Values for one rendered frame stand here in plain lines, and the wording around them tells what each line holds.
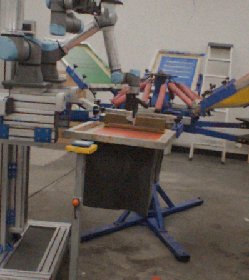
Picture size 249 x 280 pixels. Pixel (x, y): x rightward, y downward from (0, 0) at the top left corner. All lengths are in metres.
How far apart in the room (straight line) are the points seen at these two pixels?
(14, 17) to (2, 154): 0.81
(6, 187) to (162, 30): 4.98
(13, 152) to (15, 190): 0.24
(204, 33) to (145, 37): 0.92
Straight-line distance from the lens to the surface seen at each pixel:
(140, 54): 7.25
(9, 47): 2.24
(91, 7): 2.03
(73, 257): 2.55
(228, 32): 7.12
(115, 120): 2.99
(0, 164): 2.67
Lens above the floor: 1.42
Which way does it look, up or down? 10 degrees down
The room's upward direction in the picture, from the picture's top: 5 degrees clockwise
